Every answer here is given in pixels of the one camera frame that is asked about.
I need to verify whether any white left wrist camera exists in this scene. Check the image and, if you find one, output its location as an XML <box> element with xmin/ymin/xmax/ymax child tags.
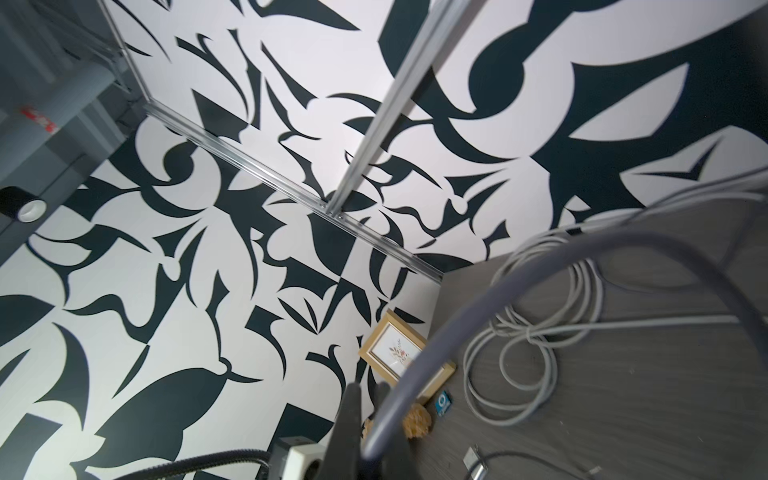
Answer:
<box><xmin>267</xmin><ymin>436</ymin><xmax>326</xmax><ymax>480</ymax></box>

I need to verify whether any grey USB cable green charger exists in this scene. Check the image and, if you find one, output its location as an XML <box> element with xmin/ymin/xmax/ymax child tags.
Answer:
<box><xmin>361</xmin><ymin>230</ymin><xmax>767</xmax><ymax>462</ymax></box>

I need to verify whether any brown teddy bear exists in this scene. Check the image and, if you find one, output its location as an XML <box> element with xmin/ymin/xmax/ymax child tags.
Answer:
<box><xmin>362</xmin><ymin>403</ymin><xmax>433</xmax><ymax>442</ymax></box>

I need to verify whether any wooden picture frame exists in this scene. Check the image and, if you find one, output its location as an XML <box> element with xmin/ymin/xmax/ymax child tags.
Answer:
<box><xmin>358</xmin><ymin>310</ymin><xmax>426</xmax><ymax>387</ymax></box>

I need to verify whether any silver mp3 player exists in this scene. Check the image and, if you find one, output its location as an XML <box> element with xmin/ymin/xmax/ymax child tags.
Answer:
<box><xmin>463</xmin><ymin>445</ymin><xmax>488</xmax><ymax>480</ymax></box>

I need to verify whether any grey USB cable yellow charger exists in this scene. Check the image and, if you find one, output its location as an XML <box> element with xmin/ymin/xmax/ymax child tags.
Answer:
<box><xmin>478</xmin><ymin>450</ymin><xmax>604</xmax><ymax>479</ymax></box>

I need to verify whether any blue mp3 player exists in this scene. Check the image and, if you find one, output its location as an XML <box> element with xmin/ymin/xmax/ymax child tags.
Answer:
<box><xmin>435</xmin><ymin>391</ymin><xmax>452</xmax><ymax>417</ymax></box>

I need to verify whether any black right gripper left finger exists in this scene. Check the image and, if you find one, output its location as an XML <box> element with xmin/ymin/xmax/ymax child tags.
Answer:
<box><xmin>317</xmin><ymin>383</ymin><xmax>362</xmax><ymax>480</ymax></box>

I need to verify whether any white power strip cord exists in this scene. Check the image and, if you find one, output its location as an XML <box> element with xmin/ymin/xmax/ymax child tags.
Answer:
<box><xmin>461</xmin><ymin>164</ymin><xmax>768</xmax><ymax>428</ymax></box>

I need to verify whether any black ceiling spotlight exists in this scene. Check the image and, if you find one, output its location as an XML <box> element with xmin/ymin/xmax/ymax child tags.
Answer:
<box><xmin>0</xmin><ymin>186</ymin><xmax>48</xmax><ymax>224</ymax></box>

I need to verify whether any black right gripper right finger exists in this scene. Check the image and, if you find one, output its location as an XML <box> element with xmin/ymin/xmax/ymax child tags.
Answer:
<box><xmin>373</xmin><ymin>383</ymin><xmax>420</xmax><ymax>480</ymax></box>

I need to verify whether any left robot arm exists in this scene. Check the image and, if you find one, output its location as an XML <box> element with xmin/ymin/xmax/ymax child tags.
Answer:
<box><xmin>119</xmin><ymin>449</ymin><xmax>271</xmax><ymax>480</ymax></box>

